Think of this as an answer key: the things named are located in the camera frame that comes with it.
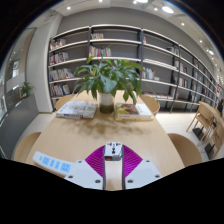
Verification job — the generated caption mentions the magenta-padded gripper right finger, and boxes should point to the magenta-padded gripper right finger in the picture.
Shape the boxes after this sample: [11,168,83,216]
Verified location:
[121,145,163,190]

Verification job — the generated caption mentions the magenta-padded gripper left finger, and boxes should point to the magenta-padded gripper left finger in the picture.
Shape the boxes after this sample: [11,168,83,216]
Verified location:
[64,145,107,190]

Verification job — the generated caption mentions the white power strip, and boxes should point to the white power strip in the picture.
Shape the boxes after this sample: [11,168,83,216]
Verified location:
[32,150,74,176]

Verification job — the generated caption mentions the yellow-green cover book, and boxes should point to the yellow-green cover book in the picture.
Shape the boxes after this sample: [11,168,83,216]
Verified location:
[114,102,155,122]

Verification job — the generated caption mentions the white cover book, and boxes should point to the white cover book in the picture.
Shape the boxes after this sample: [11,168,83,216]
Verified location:
[55,100,99,120]

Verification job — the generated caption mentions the green potted plant white pot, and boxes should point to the green potted plant white pot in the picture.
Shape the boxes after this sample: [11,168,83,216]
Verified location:
[73,55,146,114]

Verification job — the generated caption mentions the small green floor plant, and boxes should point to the small green floor plant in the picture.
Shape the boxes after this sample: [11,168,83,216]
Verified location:
[19,81,34,99]

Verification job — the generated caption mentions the grey shelf unit with books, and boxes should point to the grey shelf unit with books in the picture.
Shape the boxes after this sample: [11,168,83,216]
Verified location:
[47,23,223,113]

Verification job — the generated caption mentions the ceiling spot lights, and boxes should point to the ceiling spot lights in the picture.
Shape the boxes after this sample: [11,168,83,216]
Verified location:
[64,0,216,56]

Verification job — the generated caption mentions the wooden frame chair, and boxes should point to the wooden frame chair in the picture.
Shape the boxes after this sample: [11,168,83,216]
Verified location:
[185,105,214,135]
[203,120,224,158]

